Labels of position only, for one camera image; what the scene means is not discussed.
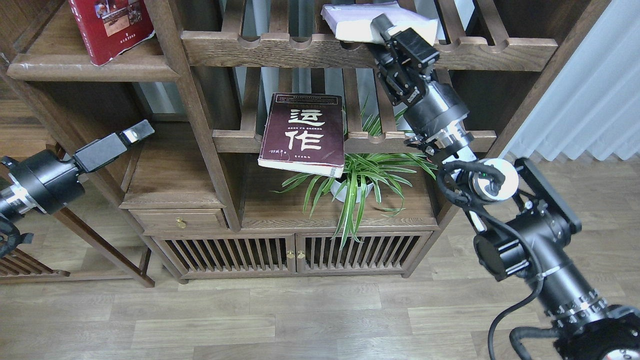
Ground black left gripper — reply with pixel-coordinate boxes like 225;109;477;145
1;120;155;222

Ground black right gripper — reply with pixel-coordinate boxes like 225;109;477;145
372;14;473;151

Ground white paperback book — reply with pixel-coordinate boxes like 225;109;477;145
321;1;439;44

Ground red paperback book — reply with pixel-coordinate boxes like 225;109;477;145
68;0;155;66

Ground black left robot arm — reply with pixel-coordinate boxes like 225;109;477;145
0;120;155;256

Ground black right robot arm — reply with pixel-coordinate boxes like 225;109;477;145
369;14;640;360

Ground wooden side furniture left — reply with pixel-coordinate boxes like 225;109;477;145
0;75;157;288

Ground wooden drawer with brass knob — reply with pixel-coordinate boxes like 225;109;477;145
130;208;226;233

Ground green spider plant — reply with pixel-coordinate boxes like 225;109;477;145
272;80;453;251

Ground dark maroon book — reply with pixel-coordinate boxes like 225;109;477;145
257;92;345;178

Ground white plant pot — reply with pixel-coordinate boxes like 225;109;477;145
330;177;374;204

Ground dark wooden bookshelf unit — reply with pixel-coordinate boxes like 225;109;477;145
0;0;612;285

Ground white pleated curtain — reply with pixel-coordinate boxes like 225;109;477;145
503;0;640;161

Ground right slatted cabinet door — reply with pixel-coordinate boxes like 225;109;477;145
293;231;431;278

